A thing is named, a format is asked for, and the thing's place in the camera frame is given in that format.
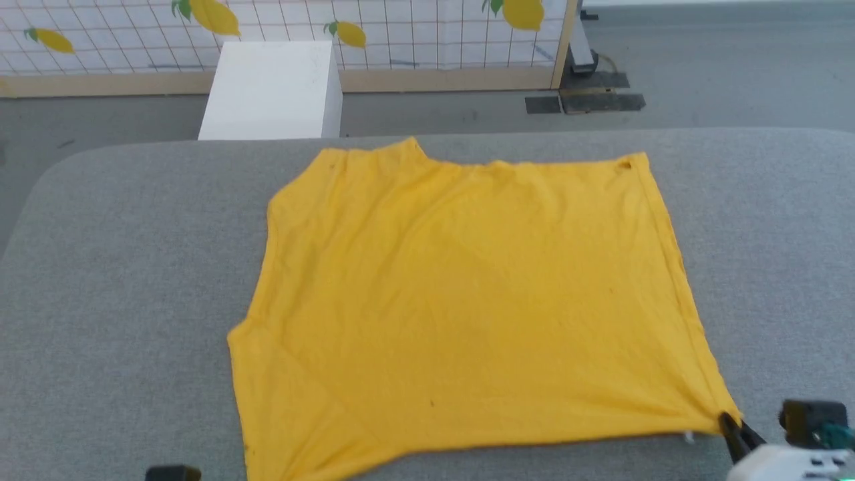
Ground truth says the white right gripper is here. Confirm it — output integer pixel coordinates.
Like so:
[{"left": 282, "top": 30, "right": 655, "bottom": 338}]
[{"left": 718, "top": 412, "right": 855, "bottom": 481}]

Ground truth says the yellow t-shirt garment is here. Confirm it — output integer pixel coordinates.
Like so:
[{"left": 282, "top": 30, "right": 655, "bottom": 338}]
[{"left": 227, "top": 137, "right": 744, "bottom": 481}]

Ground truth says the large black floor plate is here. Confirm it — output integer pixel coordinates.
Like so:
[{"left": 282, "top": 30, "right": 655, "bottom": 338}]
[{"left": 558, "top": 70, "right": 647, "bottom": 115}]

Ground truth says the large yellow lemon decoration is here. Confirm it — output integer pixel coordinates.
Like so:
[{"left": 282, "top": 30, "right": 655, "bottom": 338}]
[
  {"left": 482, "top": 0, "right": 546, "bottom": 32},
  {"left": 171, "top": 0, "right": 242, "bottom": 37}
]

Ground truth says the wooden framed grid panel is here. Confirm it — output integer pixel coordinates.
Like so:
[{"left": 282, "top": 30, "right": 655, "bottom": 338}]
[{"left": 0, "top": 0, "right": 580, "bottom": 100}]

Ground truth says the small yellow lemon decoration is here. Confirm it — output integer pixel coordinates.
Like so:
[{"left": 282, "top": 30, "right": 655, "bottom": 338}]
[
  {"left": 24, "top": 27, "right": 76, "bottom": 55},
  {"left": 324, "top": 20, "right": 367, "bottom": 49}
]

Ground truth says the white rectangular box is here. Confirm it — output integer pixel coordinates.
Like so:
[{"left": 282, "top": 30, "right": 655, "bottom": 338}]
[{"left": 198, "top": 41, "right": 343, "bottom": 141}]

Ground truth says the grey fabric sofa seat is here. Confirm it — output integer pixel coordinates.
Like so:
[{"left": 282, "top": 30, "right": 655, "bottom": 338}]
[{"left": 0, "top": 127, "right": 855, "bottom": 481}]

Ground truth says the teal right camera connector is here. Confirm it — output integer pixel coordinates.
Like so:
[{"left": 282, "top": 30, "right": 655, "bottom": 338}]
[{"left": 823, "top": 422, "right": 855, "bottom": 451}]

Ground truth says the grey metal stand post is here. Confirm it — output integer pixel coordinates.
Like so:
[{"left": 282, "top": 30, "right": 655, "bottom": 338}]
[{"left": 568, "top": 0, "right": 601, "bottom": 75}]

